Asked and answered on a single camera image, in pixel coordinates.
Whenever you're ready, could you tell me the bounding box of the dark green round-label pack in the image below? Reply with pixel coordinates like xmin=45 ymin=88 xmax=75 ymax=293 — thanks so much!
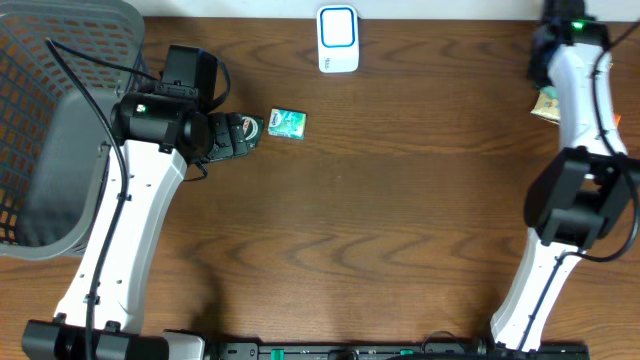
xmin=242 ymin=115 xmax=264 ymax=150

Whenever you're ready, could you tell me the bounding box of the teal white tissue pack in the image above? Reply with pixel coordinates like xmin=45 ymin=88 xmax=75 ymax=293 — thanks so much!
xmin=268 ymin=108 xmax=307 ymax=140

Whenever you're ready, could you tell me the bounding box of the large beige snack bag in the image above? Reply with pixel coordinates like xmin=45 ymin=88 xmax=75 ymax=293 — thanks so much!
xmin=530 ymin=92 xmax=560 ymax=125

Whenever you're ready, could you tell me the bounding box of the mint green wipes pack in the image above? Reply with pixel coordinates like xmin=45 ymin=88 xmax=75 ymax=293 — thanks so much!
xmin=540 ymin=86 xmax=558 ymax=99

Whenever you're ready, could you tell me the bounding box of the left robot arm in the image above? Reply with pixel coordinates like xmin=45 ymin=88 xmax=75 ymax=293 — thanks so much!
xmin=22 ymin=39 xmax=229 ymax=359

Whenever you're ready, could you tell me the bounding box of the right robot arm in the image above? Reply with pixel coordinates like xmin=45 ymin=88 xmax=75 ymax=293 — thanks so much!
xmin=489 ymin=0 xmax=639 ymax=359

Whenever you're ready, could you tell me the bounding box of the white barcode scanner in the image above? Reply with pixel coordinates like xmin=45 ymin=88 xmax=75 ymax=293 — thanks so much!
xmin=316 ymin=5 xmax=360 ymax=73

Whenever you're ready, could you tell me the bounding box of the grey plastic shopping basket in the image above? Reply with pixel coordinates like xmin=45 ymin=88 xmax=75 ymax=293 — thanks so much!
xmin=1 ymin=0 xmax=149 ymax=260

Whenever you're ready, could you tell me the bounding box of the left black cable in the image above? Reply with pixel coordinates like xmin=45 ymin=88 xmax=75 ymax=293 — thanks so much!
xmin=43 ymin=37 xmax=161 ymax=360

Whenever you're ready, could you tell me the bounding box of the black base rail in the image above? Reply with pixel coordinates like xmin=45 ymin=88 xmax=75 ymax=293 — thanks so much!
xmin=204 ymin=338 xmax=591 ymax=360

